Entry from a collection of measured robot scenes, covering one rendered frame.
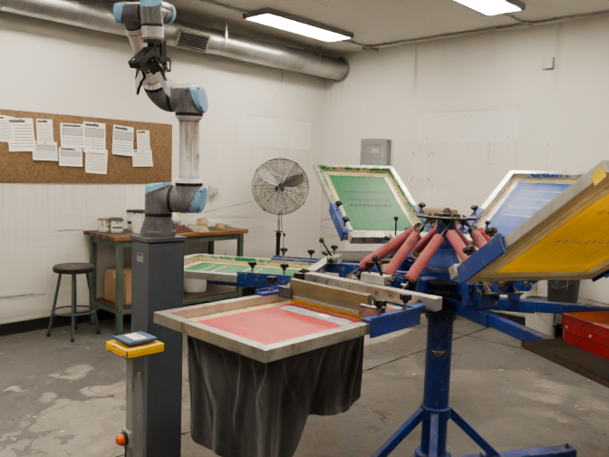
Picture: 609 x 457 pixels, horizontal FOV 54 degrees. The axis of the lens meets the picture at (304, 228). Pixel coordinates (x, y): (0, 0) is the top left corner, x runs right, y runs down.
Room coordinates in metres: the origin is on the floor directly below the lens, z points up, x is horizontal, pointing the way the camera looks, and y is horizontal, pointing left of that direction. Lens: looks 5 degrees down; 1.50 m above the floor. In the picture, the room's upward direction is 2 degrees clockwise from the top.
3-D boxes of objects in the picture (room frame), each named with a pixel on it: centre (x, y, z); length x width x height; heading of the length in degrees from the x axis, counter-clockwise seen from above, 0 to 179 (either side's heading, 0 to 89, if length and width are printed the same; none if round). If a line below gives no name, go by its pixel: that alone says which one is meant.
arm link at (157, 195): (2.57, 0.63, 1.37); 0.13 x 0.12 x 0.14; 81
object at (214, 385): (1.93, 0.24, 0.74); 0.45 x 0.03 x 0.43; 46
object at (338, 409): (1.95, -0.07, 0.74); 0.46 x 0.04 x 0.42; 136
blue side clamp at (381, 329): (2.12, -0.33, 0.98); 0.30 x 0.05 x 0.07; 136
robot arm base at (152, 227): (2.57, 0.64, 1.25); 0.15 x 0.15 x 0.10
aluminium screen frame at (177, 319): (2.14, 0.04, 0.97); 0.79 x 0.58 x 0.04; 136
